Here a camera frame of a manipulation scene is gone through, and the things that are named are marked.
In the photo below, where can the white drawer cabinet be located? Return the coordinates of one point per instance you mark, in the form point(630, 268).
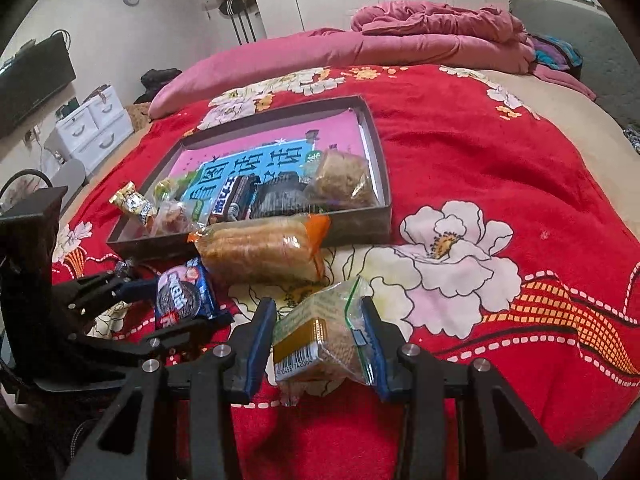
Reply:
point(93, 131)

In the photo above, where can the small red snack packet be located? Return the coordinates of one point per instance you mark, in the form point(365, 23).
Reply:
point(173, 217)

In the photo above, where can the gold snack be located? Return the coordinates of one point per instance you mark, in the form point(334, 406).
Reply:
point(135, 205)

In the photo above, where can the black bag on floor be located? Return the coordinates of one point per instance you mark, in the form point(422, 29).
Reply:
point(155, 80)

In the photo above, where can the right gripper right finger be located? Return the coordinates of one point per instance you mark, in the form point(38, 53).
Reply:
point(497, 437)

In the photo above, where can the blue purple folded clothes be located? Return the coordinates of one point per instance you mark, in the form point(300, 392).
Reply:
point(557, 54)

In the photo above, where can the clear bag brown pastry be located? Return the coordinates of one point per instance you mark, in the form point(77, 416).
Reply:
point(341, 181)

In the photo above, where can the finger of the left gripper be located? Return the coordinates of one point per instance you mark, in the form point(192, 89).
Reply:
point(189, 335)
point(90, 296)

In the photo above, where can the brown chocolate bar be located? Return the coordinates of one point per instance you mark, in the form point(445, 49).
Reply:
point(234, 199)

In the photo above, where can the black snack packet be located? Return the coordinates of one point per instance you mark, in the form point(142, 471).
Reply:
point(280, 196)

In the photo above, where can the orange cracker packet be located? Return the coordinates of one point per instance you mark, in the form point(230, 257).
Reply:
point(266, 250)

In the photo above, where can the green gold cake packet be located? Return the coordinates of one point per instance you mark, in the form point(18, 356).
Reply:
point(323, 340)

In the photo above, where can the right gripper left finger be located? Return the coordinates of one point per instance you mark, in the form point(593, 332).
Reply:
point(137, 436)

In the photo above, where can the blue oreo packet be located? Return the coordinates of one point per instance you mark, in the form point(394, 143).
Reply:
point(185, 293)

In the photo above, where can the black wall television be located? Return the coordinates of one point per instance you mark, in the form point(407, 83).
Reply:
point(31, 78)

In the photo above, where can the pink folded quilt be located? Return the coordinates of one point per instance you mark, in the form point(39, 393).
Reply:
point(398, 32)

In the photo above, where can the red floral blanket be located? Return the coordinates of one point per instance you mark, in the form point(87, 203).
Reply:
point(515, 231)

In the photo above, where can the pink and blue book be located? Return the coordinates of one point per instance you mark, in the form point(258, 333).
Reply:
point(297, 163)

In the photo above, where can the green candy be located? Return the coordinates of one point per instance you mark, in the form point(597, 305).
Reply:
point(171, 189)

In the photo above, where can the dark shallow box tray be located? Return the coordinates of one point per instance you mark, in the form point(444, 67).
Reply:
point(284, 142)

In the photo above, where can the grey padded headboard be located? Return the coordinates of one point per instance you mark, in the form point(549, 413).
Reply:
point(610, 69)

